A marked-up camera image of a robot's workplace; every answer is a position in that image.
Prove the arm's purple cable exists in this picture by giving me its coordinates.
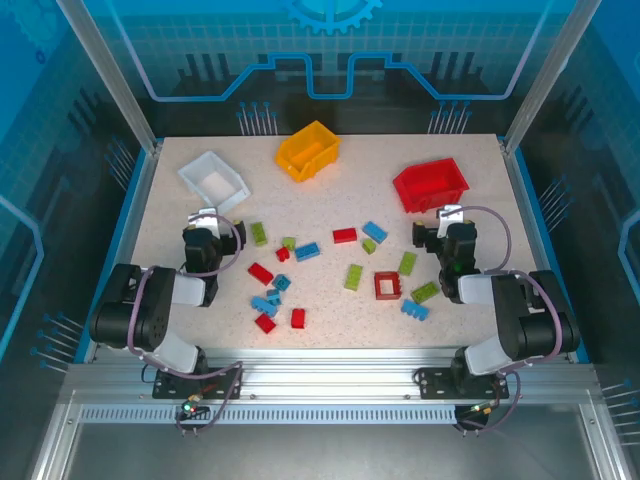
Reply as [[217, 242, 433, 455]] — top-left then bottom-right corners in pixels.
[[447, 205, 561, 437], [127, 212, 246, 437]]

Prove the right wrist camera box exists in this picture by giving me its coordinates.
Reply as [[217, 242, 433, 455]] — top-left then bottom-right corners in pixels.
[[437, 203, 466, 236]]

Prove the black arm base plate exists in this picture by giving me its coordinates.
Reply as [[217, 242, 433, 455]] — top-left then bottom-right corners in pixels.
[[152, 367, 245, 401], [417, 367, 511, 401]]

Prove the slotted grey cable duct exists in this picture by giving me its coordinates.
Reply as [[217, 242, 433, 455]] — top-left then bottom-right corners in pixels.
[[78, 405, 459, 425]]

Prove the blue table edge strip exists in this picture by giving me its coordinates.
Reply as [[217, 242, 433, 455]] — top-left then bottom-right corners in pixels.
[[509, 147, 591, 364]]

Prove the aluminium frame post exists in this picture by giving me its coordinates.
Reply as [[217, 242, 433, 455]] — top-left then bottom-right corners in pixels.
[[502, 0, 604, 156], [55, 0, 164, 154]]

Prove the left arm's purple cable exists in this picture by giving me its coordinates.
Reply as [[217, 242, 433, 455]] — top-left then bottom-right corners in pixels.
[[127, 212, 246, 437]]

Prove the aluminium mounting rail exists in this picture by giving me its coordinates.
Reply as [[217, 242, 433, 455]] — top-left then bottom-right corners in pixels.
[[59, 349, 601, 406]]

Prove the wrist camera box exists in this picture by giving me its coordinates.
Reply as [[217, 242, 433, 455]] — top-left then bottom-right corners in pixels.
[[188, 208, 221, 232], [437, 203, 466, 236]]

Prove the power connector with LED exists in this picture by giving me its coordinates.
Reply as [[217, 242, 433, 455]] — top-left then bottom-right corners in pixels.
[[180, 397, 210, 419], [462, 402, 501, 419]]

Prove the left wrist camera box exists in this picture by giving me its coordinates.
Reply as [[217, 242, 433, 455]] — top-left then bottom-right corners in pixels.
[[188, 208, 221, 232]]

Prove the yellow plastic bin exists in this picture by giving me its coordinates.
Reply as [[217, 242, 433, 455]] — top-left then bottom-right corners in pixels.
[[274, 120, 343, 184]]

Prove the white plastic bin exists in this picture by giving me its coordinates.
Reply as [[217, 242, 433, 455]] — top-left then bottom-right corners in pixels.
[[177, 151, 253, 217]]

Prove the red plastic bin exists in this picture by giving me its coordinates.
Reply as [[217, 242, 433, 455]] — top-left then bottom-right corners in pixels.
[[392, 157, 470, 215]]

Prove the right arm's purple cable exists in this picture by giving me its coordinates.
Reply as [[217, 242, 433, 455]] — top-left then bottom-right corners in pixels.
[[447, 205, 561, 437]]

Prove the red lego window frame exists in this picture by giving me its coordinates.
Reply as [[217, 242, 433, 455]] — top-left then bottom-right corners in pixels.
[[373, 271, 404, 301]]

